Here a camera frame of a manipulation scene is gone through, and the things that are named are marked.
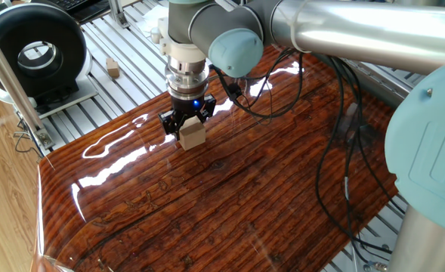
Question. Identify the short aluminium upright bracket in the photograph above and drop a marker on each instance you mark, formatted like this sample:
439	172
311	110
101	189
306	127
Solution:
117	13

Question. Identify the silver slanted frame post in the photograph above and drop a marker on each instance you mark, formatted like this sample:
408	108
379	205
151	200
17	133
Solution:
7	75

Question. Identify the glossy wood grain mat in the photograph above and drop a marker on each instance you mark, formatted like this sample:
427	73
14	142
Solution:
207	189

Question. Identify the small brown wooden block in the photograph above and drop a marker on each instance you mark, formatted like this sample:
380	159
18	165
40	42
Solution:
112	68

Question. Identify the black round blower fan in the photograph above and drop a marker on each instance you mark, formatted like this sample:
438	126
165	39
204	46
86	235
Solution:
3	45

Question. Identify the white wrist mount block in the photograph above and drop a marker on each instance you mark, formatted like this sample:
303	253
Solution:
180	49

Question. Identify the white crumpled tissue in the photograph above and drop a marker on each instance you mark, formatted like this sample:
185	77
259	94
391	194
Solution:
150	19

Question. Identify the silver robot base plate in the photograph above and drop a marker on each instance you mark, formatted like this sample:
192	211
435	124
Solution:
365	257

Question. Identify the pale wooden cube block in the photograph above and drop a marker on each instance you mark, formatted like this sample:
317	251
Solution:
192	135

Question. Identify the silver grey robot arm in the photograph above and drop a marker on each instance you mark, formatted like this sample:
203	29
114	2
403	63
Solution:
377	34

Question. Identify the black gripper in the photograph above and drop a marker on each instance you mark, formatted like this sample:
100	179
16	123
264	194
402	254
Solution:
186	106

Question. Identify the white zip tie loop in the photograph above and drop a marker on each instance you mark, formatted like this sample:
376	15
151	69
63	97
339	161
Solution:
294	26

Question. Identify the black keyboard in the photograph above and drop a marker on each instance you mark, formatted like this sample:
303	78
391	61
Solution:
69	3

